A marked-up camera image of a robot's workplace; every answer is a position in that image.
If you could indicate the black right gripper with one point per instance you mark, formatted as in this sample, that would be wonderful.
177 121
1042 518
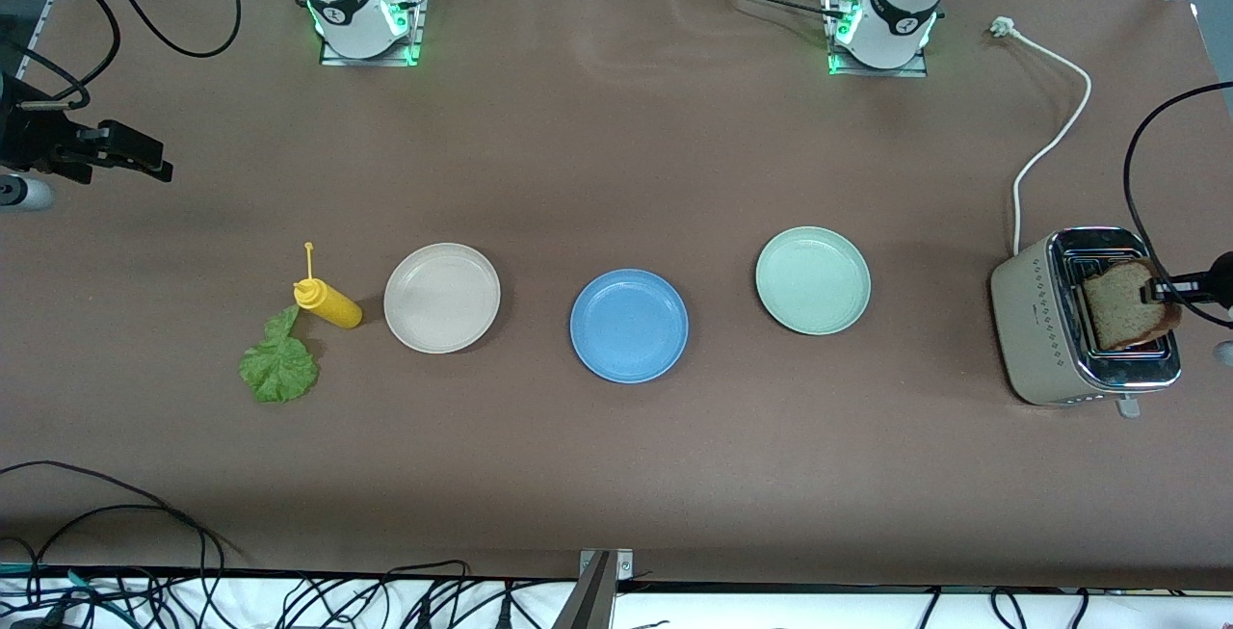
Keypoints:
29 140

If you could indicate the green round plate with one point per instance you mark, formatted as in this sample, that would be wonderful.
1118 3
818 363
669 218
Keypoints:
813 280

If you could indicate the beige chrome toaster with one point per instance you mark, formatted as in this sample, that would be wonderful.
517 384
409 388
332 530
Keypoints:
1036 330

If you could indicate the blue round plate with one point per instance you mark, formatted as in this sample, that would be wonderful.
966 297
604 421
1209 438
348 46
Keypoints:
629 326

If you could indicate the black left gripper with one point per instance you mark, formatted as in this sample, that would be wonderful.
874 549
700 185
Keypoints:
1221 279

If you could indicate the yellow squeeze bottle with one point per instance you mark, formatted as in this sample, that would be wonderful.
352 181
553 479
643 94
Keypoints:
335 306

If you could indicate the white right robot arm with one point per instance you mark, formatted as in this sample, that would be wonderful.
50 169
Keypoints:
347 3

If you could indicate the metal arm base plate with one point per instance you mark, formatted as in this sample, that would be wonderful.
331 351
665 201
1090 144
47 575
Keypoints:
371 61
877 72

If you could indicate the brown bread slice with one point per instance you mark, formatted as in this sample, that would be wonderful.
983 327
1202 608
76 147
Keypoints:
1117 316

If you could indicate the green lettuce leaf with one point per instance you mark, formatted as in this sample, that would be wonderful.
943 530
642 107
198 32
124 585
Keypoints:
279 369

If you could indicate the beige round plate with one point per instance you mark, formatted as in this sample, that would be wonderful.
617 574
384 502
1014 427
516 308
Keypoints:
441 299

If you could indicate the dark metal pole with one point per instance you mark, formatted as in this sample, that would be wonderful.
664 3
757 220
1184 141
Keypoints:
588 605

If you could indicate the small metal bracket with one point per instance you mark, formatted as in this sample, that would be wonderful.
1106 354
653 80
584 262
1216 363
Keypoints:
624 563

